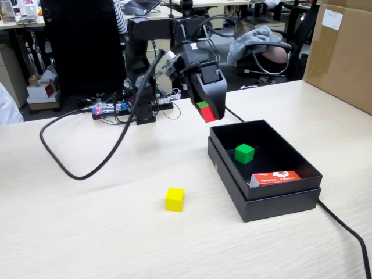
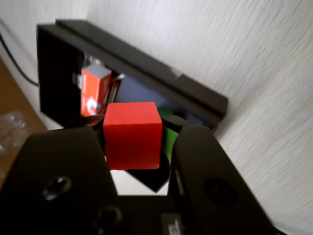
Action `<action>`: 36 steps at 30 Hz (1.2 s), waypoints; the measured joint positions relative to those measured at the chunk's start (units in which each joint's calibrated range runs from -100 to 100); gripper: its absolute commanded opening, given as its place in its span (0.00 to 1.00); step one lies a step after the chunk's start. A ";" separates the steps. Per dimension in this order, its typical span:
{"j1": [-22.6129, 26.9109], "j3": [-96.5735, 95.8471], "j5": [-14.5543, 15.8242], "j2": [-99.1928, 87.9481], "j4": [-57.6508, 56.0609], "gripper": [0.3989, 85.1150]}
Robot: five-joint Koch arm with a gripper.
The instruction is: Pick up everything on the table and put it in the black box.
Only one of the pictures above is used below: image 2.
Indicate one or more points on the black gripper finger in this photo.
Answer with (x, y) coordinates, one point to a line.
(207, 166)
(61, 159)

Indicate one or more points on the red wooden cube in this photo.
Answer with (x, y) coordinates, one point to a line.
(132, 137)

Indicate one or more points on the black open box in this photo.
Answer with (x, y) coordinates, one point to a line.
(156, 68)

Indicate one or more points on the clear plastic bag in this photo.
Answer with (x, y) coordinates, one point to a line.
(12, 120)

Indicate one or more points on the orange white small carton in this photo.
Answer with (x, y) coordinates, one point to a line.
(94, 85)

